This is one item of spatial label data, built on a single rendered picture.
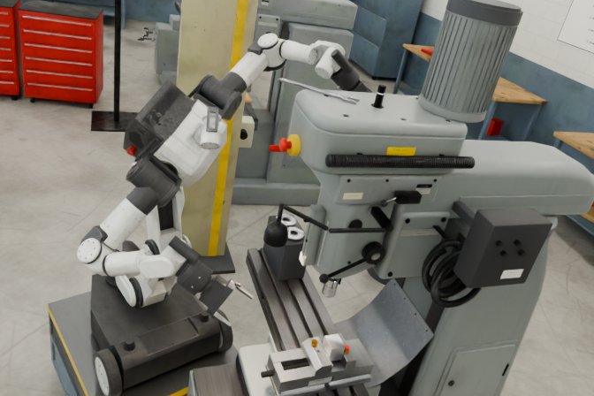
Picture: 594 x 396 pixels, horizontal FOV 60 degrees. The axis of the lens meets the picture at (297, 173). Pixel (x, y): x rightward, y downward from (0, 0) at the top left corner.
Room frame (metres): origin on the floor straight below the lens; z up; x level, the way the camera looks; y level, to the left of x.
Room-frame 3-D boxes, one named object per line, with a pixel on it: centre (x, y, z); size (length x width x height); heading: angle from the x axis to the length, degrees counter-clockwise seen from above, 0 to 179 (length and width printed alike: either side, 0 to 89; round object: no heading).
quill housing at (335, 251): (1.40, -0.19, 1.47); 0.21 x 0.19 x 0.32; 23
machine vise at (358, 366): (1.27, -0.21, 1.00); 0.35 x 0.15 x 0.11; 116
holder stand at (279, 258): (1.84, -0.01, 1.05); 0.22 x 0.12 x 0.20; 26
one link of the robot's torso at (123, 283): (1.84, 0.61, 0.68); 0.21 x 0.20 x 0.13; 43
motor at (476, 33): (1.49, -0.42, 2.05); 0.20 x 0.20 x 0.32
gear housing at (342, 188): (1.41, -0.23, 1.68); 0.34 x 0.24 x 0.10; 113
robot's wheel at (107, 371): (1.46, 0.61, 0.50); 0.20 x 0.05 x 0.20; 43
